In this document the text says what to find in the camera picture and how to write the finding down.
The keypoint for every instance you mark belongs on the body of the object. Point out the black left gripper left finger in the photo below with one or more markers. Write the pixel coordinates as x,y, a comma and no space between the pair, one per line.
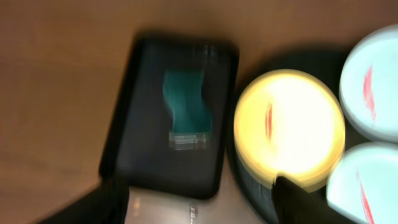
106,204

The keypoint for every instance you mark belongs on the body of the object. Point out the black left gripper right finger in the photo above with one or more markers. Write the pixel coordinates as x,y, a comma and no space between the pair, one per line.
293,205

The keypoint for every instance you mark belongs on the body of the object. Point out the yellow plate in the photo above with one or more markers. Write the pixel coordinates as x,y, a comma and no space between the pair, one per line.
289,123

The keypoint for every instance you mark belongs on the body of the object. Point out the green yellow sponge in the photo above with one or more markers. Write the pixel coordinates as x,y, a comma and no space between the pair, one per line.
191,118

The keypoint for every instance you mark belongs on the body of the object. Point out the light green plate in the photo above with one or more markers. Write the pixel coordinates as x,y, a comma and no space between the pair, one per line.
368,85
363,186

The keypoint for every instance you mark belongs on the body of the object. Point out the black round tray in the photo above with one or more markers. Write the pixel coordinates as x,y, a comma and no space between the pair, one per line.
323,63

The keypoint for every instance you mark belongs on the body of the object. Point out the black rectangular tray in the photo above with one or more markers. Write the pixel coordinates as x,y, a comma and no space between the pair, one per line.
137,146

